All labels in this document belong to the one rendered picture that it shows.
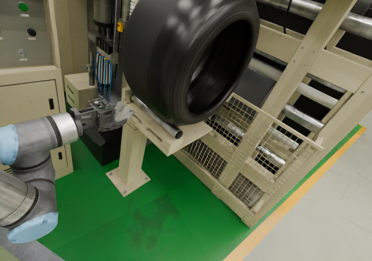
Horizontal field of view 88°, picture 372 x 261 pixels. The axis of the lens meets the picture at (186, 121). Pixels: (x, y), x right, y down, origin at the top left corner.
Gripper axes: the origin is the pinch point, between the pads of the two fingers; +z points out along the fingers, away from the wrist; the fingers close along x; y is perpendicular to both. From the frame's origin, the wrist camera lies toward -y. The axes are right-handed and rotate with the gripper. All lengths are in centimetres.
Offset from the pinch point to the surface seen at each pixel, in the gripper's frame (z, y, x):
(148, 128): 16.2, -17.8, 5.2
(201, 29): 12.2, 34.4, -11.4
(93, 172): 12, -101, 52
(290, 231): 109, -101, -93
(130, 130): 25, -42, 29
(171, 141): 16.5, -14.4, -10.0
